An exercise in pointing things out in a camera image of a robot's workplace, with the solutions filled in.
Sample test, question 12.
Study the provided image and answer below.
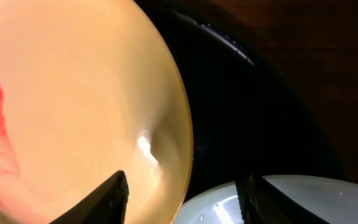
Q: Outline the pale green plate right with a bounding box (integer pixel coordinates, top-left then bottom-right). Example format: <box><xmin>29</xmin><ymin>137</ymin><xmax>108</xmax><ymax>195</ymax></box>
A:
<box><xmin>173</xmin><ymin>175</ymin><xmax>358</xmax><ymax>224</ymax></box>

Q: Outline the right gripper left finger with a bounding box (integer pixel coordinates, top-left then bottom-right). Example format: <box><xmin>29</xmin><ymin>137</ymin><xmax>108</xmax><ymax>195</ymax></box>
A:
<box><xmin>50</xmin><ymin>170</ymin><xmax>129</xmax><ymax>224</ymax></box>

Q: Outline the black round tray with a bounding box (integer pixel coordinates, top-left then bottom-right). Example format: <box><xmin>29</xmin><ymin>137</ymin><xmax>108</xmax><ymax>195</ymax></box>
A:
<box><xmin>137</xmin><ymin>0</ymin><xmax>346</xmax><ymax>199</ymax></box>

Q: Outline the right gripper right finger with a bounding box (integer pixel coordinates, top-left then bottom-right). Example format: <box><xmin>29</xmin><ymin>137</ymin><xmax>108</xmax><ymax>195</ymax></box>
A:
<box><xmin>235</xmin><ymin>174</ymin><xmax>328</xmax><ymax>224</ymax></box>

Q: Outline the yellow plate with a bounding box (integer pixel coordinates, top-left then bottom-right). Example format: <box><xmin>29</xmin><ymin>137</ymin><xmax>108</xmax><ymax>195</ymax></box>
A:
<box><xmin>0</xmin><ymin>0</ymin><xmax>193</xmax><ymax>223</ymax></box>

